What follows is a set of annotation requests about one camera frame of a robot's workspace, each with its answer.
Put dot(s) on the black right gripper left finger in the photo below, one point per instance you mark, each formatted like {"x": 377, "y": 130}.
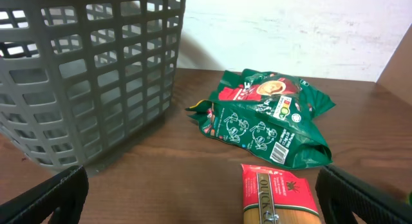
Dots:
{"x": 59, "y": 199}

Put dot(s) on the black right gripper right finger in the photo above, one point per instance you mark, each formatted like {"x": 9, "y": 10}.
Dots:
{"x": 343, "y": 197}

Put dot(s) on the red yellow spaghetti packet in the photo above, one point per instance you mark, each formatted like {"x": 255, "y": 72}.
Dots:
{"x": 274, "y": 196}

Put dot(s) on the green instant coffee bag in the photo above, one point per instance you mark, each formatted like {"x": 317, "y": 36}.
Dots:
{"x": 269, "y": 114}

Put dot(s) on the grey plastic lattice basket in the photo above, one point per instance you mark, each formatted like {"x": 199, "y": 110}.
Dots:
{"x": 78, "y": 77}

